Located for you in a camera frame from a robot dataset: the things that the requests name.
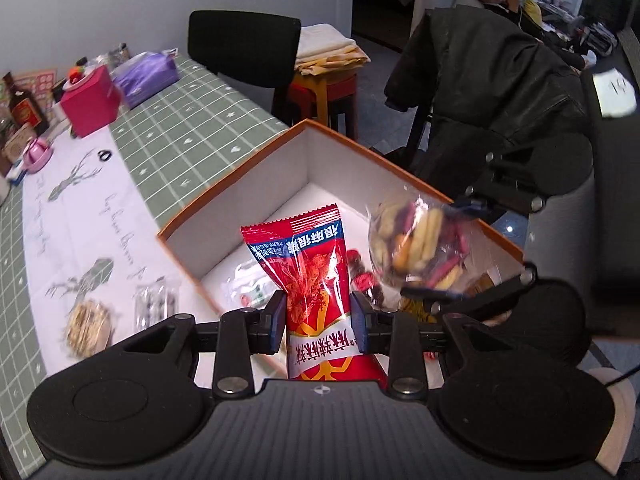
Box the red spicy snack packet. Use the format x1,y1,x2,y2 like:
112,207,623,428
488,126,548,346
240,203,388,381

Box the green checked tablecloth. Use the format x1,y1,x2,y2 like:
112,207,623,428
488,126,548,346
0,55,293,480

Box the white deer print runner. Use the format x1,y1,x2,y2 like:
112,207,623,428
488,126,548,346
20,127,221,386

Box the black chair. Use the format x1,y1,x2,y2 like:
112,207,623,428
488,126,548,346
187,10,302,128

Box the pink square box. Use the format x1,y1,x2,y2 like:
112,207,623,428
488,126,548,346
60,65,123,138

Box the beige dotted card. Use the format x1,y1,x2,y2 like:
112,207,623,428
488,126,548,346
15,67,58,97

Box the white folded cloth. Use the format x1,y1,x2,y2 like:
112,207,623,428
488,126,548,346
295,25,358,61

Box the brown bottle red label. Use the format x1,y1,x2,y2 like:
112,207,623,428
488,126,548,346
2,71,50,136

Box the person's beige clothing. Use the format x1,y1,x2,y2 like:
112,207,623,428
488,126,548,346
585,367,640,476

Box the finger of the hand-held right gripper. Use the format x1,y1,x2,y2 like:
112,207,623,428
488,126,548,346
447,152,546,218
400,262,538,318

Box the dark sofa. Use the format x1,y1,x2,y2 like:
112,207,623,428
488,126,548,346
585,30,640,331

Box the clear colourful cookie packet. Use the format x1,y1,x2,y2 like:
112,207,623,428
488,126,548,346
367,195,501,291

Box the orange cardboard box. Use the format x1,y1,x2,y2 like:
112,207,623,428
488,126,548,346
157,119,525,356

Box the small wooden box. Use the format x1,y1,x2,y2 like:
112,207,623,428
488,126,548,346
2,125,38,162

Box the yellow label cracker packet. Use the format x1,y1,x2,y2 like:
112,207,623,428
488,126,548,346
395,270,506,328

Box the black jacket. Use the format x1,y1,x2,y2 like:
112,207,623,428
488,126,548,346
385,7,591,196

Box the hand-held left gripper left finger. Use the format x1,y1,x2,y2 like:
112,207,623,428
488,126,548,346
112,291,287,400

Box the white paper sheet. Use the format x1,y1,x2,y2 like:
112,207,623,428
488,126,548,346
592,66,640,120

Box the orange red stool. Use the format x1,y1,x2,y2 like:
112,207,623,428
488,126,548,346
287,72,360,141

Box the clear wrapped candy packet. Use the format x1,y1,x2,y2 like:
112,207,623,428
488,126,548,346
132,277,181,331

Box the small red snack packet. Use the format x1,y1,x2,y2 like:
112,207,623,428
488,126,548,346
347,249,386,306

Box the clear nut bar packet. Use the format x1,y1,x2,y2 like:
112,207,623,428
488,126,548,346
62,296,118,358

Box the pink round gadget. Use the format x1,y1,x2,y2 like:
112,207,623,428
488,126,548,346
22,137,53,173

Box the yellow patterned folded cloth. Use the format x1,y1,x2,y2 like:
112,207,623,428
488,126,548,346
295,45,370,77

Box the thin black cable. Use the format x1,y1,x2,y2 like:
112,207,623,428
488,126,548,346
602,367,640,388

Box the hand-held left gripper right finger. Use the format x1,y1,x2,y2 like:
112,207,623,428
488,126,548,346
351,291,521,398

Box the purple tissue pack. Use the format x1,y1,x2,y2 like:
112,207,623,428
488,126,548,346
112,51,180,109

